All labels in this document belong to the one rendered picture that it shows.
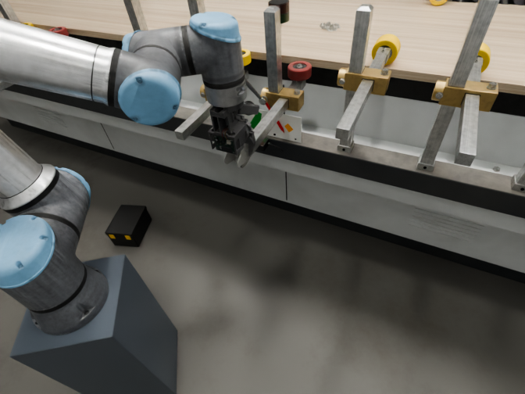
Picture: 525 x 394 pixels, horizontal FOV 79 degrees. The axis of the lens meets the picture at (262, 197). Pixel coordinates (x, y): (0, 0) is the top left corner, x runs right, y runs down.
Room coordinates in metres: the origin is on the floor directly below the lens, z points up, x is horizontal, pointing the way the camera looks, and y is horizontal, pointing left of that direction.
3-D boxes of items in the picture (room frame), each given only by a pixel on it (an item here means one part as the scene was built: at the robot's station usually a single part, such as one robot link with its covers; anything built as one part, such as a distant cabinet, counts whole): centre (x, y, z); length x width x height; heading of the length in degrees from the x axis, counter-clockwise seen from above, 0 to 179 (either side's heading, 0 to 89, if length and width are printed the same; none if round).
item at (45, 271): (0.45, 0.55, 0.79); 0.17 x 0.15 x 0.18; 5
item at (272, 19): (0.97, -0.08, 0.87); 0.04 x 0.04 x 0.48; 60
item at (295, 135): (0.96, -0.04, 0.75); 0.26 x 0.01 x 0.10; 60
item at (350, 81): (0.83, -0.31, 0.95); 0.14 x 0.06 x 0.05; 60
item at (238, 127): (0.65, 0.06, 0.96); 0.09 x 0.08 x 0.12; 150
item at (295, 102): (0.96, -0.10, 0.85); 0.14 x 0.06 x 0.05; 60
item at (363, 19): (0.84, -0.30, 0.89); 0.04 x 0.04 x 0.48; 60
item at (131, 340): (0.44, 0.54, 0.30); 0.25 x 0.25 x 0.60; 5
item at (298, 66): (1.05, -0.17, 0.85); 0.08 x 0.08 x 0.11
